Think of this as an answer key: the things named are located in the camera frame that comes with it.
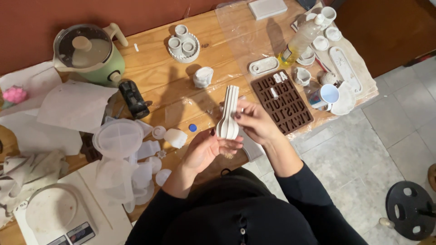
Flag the person's right hand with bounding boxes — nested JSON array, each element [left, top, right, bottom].
[[233, 99, 284, 147]]

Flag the person's left hand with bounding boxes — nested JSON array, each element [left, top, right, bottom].
[[184, 128, 245, 175]]

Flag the bundle of white spoons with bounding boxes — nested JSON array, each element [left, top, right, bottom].
[[216, 85, 240, 140]]

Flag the brown silicone letter mould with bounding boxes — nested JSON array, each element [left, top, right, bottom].
[[251, 69, 315, 136]]

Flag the white plaster lump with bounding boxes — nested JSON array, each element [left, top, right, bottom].
[[163, 128, 188, 149]]

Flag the small translucent cap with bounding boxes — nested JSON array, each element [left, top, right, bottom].
[[152, 125, 167, 140]]

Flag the translucent round lid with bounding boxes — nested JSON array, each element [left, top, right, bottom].
[[155, 169, 172, 187]]

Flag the white plaster letters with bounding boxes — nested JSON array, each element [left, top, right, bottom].
[[273, 70, 289, 84]]

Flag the white oval plaster tray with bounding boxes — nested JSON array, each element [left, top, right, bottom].
[[248, 56, 281, 76]]

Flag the small white plaster pot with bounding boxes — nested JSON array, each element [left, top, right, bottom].
[[293, 67, 312, 87]]

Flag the person's black top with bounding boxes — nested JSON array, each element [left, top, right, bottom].
[[160, 167, 321, 245]]

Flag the colourful mug white inside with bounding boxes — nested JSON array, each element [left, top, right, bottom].
[[308, 83, 340, 112]]

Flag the white plaster vase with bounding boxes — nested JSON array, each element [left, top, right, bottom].
[[193, 66, 214, 89]]

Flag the white plaster bowl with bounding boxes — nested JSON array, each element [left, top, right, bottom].
[[296, 46, 317, 66]]

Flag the white textured plaster ball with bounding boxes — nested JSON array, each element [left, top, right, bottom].
[[320, 71, 339, 86]]

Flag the heap of translucent silicone moulds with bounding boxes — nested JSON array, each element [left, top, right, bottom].
[[92, 117, 165, 214]]

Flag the white shell-shaped dish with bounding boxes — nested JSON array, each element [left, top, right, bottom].
[[330, 81, 357, 116]]

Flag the plastic oil bottle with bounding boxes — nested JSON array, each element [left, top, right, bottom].
[[277, 13, 326, 67]]

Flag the white round scalloped tray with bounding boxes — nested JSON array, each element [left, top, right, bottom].
[[166, 32, 201, 64]]

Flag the long white oval tray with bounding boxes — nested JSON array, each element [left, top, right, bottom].
[[328, 46, 363, 95]]

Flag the small white plaster cup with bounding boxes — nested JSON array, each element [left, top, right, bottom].
[[174, 24, 189, 39], [181, 41, 197, 57], [168, 36, 183, 56]]

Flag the dark brown silicone mould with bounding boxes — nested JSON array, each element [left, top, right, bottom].
[[80, 132, 103, 163]]

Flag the white cloth table cover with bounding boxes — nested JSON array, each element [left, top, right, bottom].
[[290, 2, 379, 107]]

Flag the white rectangular slab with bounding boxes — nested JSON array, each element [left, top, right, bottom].
[[248, 0, 289, 21]]

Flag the tall white plaster cup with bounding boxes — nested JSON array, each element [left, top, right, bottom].
[[321, 6, 337, 30]]

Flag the green electric pot glass lid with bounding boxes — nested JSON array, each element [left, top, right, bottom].
[[52, 22, 129, 88]]

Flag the white kitchen scale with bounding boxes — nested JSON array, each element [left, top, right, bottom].
[[13, 161, 134, 245]]

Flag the brown wooden cabinet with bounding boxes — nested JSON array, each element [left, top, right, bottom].
[[330, 0, 436, 79]]

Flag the black round stool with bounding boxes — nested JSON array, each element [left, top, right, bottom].
[[379, 181, 436, 242]]

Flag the large white paper sheet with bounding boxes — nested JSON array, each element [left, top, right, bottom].
[[0, 61, 83, 156]]

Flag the stained white cloth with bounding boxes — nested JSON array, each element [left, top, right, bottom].
[[0, 149, 69, 229]]

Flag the pink flower mould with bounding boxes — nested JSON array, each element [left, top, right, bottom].
[[2, 85, 28, 105]]

